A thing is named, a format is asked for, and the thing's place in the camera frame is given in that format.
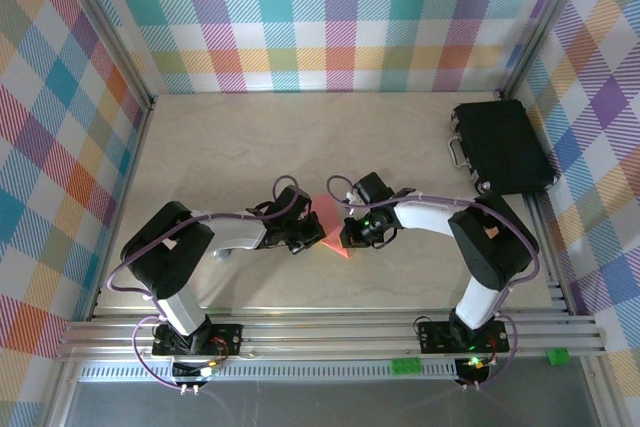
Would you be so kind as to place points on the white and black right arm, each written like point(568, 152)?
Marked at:
point(425, 217)

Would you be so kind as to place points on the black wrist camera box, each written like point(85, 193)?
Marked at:
point(372, 187)
point(294, 202)

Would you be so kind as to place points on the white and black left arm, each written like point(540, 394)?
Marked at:
point(235, 232)

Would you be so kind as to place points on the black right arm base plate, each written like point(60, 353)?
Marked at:
point(432, 337)

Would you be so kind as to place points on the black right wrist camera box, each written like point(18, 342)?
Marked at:
point(372, 187)

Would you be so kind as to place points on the flat green toy brick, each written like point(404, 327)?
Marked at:
point(406, 366)

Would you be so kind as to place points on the grey metal sheet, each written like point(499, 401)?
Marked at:
point(325, 407)

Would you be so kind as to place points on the black carrying case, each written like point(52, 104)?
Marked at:
point(505, 147)

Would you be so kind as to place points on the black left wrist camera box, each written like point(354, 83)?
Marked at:
point(294, 202)

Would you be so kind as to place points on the pink paper sheet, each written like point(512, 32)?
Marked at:
point(330, 217)

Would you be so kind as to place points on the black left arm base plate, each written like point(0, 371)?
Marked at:
point(230, 339)

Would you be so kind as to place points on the aluminium mounting rail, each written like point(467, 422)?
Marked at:
point(325, 337)

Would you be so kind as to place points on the black controller board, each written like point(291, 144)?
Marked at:
point(472, 372)
point(192, 371)

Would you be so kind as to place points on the small green toy brick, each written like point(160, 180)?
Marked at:
point(557, 357)

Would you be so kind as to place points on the aluminium corner post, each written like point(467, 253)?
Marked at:
point(110, 37)
point(545, 22)

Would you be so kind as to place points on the aluminium side rail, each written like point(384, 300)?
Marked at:
point(131, 177)
point(552, 292)

